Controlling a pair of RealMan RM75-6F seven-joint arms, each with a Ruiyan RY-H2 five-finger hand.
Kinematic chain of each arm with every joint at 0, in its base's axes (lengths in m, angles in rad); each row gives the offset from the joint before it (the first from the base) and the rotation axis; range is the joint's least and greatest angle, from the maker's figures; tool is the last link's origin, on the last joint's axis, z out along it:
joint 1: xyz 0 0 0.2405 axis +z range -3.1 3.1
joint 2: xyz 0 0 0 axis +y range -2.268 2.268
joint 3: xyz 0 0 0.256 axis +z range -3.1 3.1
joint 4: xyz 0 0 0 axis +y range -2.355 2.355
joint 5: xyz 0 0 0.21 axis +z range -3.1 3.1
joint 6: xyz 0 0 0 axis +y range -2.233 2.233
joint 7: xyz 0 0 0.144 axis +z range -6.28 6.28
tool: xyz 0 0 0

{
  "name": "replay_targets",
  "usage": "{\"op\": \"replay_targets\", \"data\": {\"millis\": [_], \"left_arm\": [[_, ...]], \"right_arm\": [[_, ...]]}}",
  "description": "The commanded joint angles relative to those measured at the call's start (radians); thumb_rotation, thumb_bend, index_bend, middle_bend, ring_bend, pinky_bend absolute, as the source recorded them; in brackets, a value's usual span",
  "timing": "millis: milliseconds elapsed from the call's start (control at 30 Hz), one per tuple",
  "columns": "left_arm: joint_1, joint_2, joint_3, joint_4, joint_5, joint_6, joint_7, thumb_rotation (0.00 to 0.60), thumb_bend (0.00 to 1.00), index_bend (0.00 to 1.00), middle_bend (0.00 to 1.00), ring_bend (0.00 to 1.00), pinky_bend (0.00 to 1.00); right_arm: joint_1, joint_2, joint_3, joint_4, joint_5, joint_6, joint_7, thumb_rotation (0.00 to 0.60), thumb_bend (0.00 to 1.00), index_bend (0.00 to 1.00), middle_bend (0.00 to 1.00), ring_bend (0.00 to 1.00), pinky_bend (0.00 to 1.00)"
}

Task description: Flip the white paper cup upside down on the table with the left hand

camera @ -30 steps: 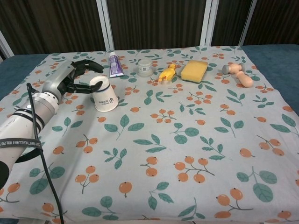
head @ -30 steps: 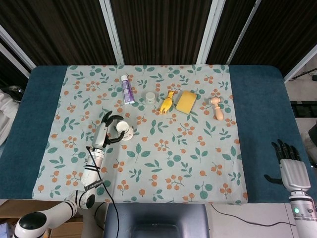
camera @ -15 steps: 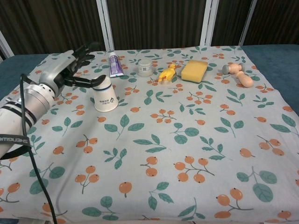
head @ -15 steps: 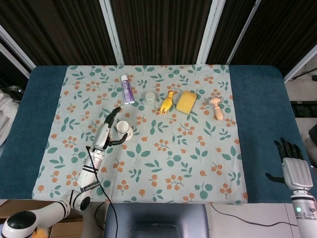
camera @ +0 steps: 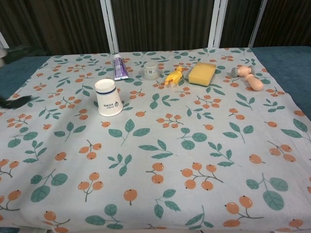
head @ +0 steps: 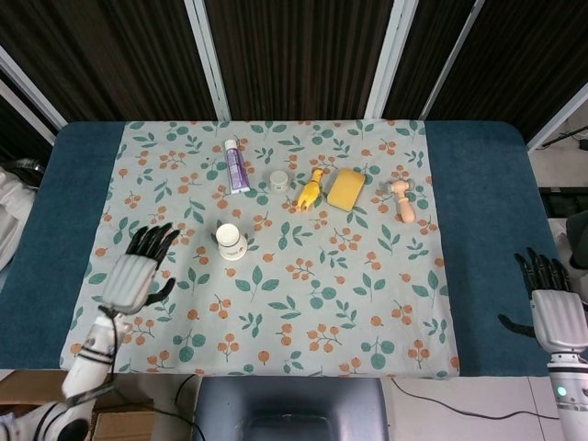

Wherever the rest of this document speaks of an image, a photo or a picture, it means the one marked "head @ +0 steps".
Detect white paper cup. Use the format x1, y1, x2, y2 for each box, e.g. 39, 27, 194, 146
215, 222, 250, 262

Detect dark grey chair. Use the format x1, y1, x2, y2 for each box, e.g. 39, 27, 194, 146
563, 213, 588, 273

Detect teal table cover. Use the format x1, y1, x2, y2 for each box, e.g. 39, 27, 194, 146
0, 119, 567, 378

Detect black floor cable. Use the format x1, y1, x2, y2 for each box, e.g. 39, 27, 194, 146
390, 377, 560, 420
174, 374, 203, 441

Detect floral tablecloth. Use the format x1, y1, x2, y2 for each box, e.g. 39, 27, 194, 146
59, 119, 461, 380

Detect left black-silver robot hand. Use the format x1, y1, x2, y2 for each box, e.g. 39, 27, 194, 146
100, 222, 182, 317

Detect small white jar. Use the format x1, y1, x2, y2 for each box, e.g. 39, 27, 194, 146
268, 170, 290, 194

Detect white cloth bundle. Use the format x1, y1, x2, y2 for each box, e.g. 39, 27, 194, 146
0, 164, 39, 272

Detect yellow sponge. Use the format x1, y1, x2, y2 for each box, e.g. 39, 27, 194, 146
326, 167, 368, 211

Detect right black-silver robot hand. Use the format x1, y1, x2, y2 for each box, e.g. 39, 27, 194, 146
497, 246, 588, 354

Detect purple toothpaste tube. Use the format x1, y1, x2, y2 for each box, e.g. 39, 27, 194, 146
223, 140, 252, 196

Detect white partition frame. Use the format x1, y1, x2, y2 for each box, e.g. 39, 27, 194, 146
365, 0, 419, 120
422, 0, 486, 119
183, 0, 231, 121
526, 77, 588, 152
0, 44, 69, 146

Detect cardboard box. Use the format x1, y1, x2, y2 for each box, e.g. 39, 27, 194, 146
0, 369, 155, 441

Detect grey-blue robot torso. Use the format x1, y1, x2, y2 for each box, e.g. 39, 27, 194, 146
191, 377, 390, 441

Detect yellow rubber chicken toy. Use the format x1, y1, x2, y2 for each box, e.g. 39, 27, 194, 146
296, 167, 325, 212

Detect black stand legs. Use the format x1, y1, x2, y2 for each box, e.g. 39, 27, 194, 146
541, 130, 588, 149

